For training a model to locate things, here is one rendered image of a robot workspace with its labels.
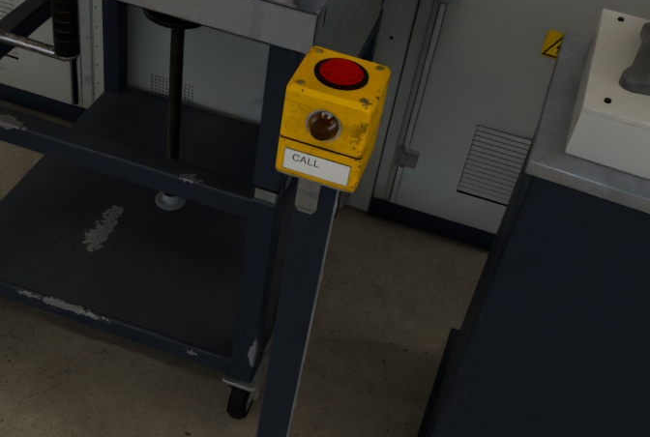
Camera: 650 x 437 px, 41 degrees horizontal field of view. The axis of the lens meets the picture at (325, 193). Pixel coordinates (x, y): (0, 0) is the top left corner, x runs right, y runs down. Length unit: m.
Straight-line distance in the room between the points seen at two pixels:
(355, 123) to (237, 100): 1.20
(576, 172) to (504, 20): 0.71
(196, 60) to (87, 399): 0.77
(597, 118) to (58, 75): 1.41
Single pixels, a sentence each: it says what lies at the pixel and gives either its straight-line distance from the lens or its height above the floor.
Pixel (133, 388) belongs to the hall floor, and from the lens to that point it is 1.63.
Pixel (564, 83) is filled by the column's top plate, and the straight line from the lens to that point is 1.17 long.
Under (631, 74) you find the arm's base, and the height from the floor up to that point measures 0.83.
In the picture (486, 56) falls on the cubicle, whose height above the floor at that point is 0.49.
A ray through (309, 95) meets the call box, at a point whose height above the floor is 0.90.
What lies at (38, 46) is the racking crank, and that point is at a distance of 1.14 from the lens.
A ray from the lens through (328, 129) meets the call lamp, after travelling 0.75.
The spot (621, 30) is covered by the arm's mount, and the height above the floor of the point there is 0.81.
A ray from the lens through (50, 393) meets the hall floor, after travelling 1.64.
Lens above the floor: 1.32
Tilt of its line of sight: 40 degrees down
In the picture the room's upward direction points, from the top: 11 degrees clockwise
